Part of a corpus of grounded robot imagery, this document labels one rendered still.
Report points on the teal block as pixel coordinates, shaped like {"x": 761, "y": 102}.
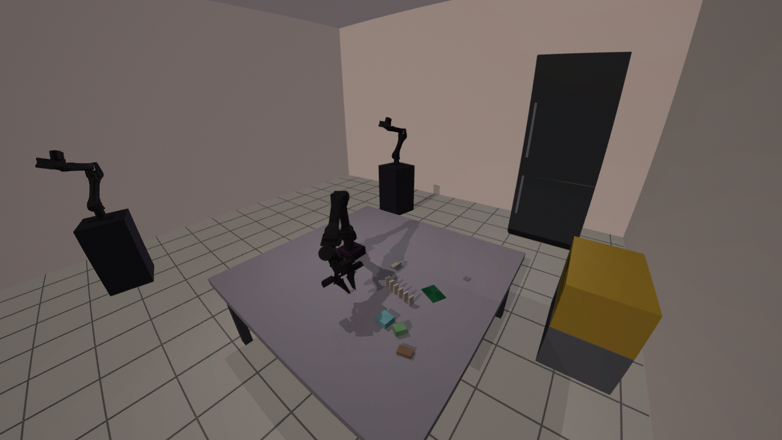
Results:
{"x": 384, "y": 319}

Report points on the brown rectangular block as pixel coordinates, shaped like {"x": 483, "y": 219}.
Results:
{"x": 405, "y": 351}

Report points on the green block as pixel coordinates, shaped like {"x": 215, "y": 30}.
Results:
{"x": 399, "y": 329}

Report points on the green flat mat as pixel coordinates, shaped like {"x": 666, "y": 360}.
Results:
{"x": 433, "y": 293}

